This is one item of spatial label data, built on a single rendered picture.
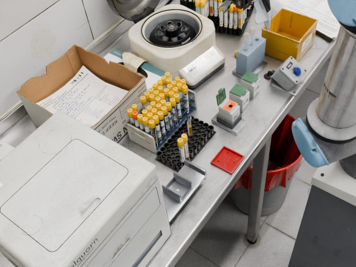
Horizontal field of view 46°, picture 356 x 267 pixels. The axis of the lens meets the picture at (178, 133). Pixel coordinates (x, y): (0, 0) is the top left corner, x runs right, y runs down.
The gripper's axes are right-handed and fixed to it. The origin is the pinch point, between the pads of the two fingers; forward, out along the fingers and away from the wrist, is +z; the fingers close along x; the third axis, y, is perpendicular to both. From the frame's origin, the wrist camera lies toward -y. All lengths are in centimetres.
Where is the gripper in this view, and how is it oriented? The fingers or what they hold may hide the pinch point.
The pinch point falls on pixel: (247, 20)
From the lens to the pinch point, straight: 126.2
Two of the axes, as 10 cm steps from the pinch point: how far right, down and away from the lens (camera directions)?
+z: 0.9, 6.3, 7.7
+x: 7.6, 4.5, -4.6
